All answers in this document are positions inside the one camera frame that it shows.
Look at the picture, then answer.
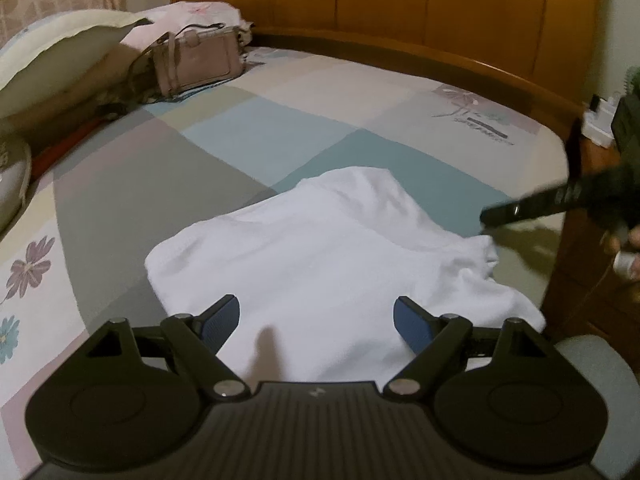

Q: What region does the person's right hand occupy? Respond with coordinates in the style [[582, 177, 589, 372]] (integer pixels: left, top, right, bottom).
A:
[[605, 225, 640, 281]]

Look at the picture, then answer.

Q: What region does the white printed t-shirt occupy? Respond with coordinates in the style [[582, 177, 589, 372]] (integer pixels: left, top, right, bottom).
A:
[[145, 165, 547, 387]]

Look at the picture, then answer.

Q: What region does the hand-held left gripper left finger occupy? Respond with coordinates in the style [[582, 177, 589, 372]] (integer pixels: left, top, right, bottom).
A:
[[47, 294, 251, 402]]

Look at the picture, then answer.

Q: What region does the grey cushion with hole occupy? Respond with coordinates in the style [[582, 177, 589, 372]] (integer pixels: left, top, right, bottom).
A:
[[0, 131, 34, 234]]

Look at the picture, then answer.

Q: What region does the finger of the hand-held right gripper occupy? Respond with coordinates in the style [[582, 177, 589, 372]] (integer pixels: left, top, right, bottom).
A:
[[480, 187, 553, 229]]

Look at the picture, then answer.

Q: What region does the pink handbag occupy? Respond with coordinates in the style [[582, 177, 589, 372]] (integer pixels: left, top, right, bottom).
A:
[[151, 23, 247, 99]]

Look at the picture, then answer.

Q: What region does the pale green pillow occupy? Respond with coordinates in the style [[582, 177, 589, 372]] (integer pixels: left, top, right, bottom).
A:
[[0, 10, 154, 122]]

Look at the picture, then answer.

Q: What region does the orange cloth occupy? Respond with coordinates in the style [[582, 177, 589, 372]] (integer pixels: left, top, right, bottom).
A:
[[31, 116, 109, 177]]

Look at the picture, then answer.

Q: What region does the wooden headboard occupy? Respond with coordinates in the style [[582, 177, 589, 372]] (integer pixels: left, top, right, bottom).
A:
[[170, 0, 609, 127]]

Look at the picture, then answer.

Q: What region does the white box on nightstand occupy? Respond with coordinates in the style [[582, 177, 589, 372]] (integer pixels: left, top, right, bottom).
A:
[[581, 94, 627, 149]]

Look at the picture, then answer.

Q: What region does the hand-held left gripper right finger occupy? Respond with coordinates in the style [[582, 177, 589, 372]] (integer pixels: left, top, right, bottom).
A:
[[384, 296, 586, 402]]

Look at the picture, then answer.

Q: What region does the person's grey trouser leg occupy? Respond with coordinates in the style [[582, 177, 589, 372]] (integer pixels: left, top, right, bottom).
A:
[[551, 335, 640, 480]]

